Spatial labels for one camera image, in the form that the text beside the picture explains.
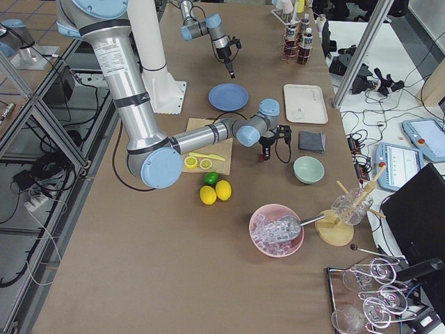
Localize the black tray with glasses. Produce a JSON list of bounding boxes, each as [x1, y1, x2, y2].
[[326, 267, 415, 333]]

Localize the clear plastic ice cubes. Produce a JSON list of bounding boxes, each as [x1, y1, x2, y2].
[[251, 213, 302, 257]]

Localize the mint green bowl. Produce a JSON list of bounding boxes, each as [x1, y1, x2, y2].
[[293, 156, 325, 184]]

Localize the grey folded cloth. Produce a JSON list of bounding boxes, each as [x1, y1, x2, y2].
[[298, 130, 326, 153]]

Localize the wooden cup stand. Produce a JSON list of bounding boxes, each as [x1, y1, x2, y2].
[[316, 167, 385, 246]]

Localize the lower lemon half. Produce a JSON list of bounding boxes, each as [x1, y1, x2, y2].
[[199, 158, 213, 170]]

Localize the aluminium frame post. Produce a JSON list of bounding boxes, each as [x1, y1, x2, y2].
[[332, 0, 394, 109]]

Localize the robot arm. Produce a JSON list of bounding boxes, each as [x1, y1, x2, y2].
[[177, 1, 242, 79], [56, 1, 280, 189]]

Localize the green lime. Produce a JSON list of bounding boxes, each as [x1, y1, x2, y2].
[[204, 172, 220, 186]]

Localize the cream rabbit tray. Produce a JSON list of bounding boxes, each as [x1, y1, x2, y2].
[[283, 83, 328, 125]]

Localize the lower left bottle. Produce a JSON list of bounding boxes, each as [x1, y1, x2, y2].
[[283, 25, 298, 60]]

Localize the black laptop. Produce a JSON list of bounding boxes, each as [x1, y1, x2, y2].
[[382, 164, 444, 264]]

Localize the yellow lemon near lime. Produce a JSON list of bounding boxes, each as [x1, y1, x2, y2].
[[215, 180, 232, 201]]

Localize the metal ice scoop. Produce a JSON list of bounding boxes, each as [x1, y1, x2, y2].
[[268, 213, 325, 243]]

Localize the yellow lemon front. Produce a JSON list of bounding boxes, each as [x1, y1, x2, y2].
[[199, 185, 217, 205]]

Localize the blue plate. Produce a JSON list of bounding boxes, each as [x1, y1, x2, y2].
[[208, 83, 249, 112]]

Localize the teach pendant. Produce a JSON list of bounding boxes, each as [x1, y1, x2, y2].
[[375, 142, 424, 191], [402, 118, 445, 163]]

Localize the yellow plastic knife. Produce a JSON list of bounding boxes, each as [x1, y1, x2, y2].
[[188, 152, 225, 161]]

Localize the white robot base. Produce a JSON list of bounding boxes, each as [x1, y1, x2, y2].
[[127, 0, 186, 115]]

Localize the wooden cutting board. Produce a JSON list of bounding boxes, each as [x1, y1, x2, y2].
[[183, 118, 233, 175]]

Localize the wine glass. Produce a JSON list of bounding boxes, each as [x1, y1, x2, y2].
[[342, 257, 396, 292]]

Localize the clear glass mug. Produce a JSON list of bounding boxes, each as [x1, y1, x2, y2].
[[331, 188, 373, 225]]

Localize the lower right bottle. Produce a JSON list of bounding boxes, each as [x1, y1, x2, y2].
[[300, 13, 309, 34]]

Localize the pink bowl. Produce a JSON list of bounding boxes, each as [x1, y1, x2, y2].
[[249, 204, 305, 258]]

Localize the near teach pendant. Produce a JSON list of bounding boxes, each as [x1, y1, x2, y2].
[[375, 142, 424, 191]]

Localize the far teach pendant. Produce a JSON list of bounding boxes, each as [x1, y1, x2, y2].
[[402, 118, 445, 163]]

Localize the lemon half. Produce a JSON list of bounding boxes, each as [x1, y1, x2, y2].
[[199, 158, 213, 170], [184, 156, 198, 169]]

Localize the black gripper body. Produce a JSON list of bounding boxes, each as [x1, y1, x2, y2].
[[259, 125, 291, 153], [216, 38, 241, 63]]

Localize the copper wire bottle rack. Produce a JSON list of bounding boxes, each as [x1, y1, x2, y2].
[[282, 22, 313, 65]]

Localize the upper lemon half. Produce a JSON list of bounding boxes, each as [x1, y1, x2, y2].
[[184, 156, 198, 169]]

